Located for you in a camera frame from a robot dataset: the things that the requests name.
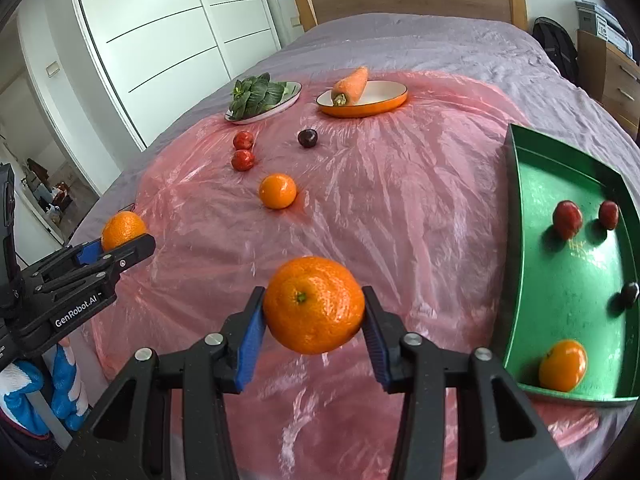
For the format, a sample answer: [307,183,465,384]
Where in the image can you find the carrot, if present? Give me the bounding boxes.
[331,66,369,107]

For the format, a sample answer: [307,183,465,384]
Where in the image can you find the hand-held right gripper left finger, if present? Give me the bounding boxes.
[50,286,267,480]

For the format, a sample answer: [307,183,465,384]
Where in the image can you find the white printer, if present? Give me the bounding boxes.
[575,1,633,58]

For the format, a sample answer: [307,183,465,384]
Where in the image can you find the person's left hand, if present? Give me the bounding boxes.
[0,345,93,436]

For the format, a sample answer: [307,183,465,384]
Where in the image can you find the pink plastic sheet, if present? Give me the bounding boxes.
[87,67,601,480]

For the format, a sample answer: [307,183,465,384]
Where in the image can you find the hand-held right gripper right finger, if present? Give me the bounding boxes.
[361,285,576,480]

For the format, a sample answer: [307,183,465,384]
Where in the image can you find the green bok choy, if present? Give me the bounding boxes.
[227,73,291,120]

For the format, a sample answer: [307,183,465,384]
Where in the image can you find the orange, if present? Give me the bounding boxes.
[263,256,366,356]
[101,211,148,252]
[258,173,298,210]
[538,339,588,393]

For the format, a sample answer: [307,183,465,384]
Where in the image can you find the white plate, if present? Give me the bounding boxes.
[224,81,303,125]

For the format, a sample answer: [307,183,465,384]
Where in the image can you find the wooden dresser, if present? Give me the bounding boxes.
[575,29,640,141]

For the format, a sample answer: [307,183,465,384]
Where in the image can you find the green tray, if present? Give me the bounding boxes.
[500,122,640,407]

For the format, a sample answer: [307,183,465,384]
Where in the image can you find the black backpack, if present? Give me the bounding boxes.
[531,16,581,83]

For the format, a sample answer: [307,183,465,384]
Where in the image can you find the orange dish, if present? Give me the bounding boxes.
[316,80,408,119]

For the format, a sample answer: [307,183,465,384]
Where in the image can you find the white wardrobe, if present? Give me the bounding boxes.
[65,0,281,148]

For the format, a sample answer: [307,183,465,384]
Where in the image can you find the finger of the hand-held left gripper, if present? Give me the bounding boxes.
[22,240,106,281]
[32,234,157,311]

